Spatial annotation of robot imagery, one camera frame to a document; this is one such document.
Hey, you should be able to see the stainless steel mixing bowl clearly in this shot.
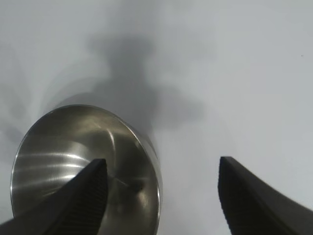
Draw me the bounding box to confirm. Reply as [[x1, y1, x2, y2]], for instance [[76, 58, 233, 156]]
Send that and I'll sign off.
[[10, 104, 164, 235]]

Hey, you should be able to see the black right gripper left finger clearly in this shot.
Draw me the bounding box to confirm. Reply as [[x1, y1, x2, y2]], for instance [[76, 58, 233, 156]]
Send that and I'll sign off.
[[0, 158, 108, 235]]

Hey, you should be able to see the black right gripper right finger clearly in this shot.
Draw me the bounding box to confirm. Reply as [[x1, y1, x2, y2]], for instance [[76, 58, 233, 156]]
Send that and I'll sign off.
[[217, 156, 313, 235]]

